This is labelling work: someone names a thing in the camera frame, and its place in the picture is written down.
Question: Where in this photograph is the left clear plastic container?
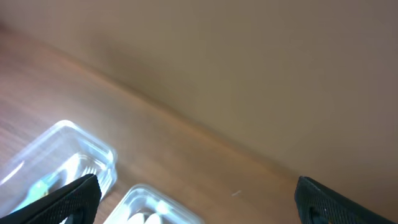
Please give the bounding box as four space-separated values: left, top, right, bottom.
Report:
1 120 118 216

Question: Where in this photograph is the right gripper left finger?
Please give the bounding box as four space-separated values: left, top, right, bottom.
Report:
1 174 101 224

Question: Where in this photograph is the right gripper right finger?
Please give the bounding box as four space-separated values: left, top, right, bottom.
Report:
294 176 394 224

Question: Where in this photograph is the clear plastic container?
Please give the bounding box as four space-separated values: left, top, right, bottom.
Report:
1 120 118 216
104 184 204 224

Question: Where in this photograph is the white plastic spoon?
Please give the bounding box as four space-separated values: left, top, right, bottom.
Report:
145 213 163 224
126 213 149 224

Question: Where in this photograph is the right clear plastic container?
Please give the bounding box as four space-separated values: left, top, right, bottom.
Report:
104 184 204 224

